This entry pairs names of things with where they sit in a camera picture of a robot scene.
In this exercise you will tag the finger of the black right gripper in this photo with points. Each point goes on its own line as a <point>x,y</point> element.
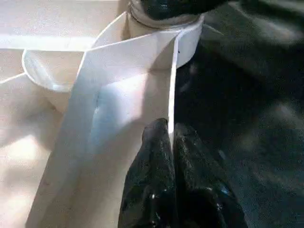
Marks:
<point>175,7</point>

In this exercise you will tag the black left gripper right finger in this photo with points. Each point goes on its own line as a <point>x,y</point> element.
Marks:
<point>204,185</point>

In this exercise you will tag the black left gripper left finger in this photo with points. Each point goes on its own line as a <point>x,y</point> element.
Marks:
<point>149,180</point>

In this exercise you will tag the white plastic table leg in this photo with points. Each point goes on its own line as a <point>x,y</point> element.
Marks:
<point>137,18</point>

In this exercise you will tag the white plastic table top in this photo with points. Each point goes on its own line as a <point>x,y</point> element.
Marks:
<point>118,95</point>

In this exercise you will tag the black work mat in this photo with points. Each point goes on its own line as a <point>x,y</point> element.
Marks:
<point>247,104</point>

